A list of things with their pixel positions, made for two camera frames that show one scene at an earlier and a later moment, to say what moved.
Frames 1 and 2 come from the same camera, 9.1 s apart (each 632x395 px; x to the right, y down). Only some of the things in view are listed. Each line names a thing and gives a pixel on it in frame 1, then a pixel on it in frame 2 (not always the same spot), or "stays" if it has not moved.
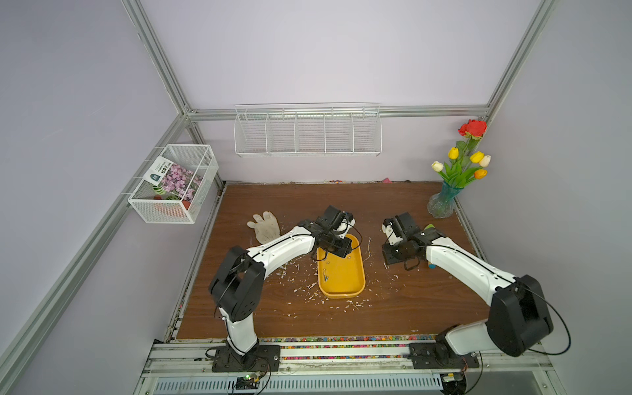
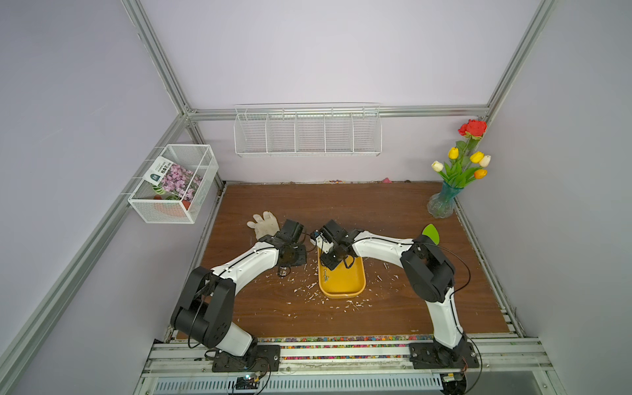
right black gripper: [387, 255] → [328, 262]
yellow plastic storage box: [340, 277] stays
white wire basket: [197, 158] stays
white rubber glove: [266, 228] stays
